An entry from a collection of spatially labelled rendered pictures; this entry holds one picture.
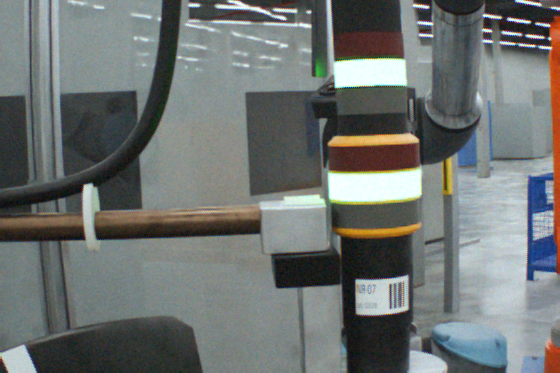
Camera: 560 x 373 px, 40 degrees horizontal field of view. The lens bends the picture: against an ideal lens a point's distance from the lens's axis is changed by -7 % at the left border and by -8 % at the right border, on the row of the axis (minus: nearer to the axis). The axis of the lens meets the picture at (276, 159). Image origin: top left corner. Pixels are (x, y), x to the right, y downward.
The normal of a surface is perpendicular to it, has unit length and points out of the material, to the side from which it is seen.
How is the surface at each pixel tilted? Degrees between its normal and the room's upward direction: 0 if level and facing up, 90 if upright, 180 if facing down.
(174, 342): 45
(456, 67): 145
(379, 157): 90
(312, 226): 90
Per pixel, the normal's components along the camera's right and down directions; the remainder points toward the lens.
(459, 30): -0.12, 0.86
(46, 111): 0.85, -0.01
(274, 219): 0.05, 0.05
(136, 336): 0.25, -0.68
